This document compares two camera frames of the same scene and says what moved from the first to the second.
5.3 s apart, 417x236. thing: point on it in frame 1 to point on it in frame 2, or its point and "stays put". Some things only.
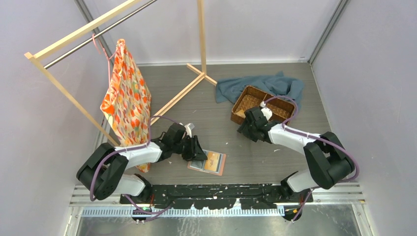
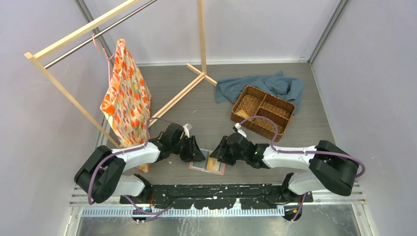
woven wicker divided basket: (282, 110) stays put
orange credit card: (241, 113) stays put
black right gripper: (243, 128) to (221, 152)
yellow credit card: (212, 162) stays put
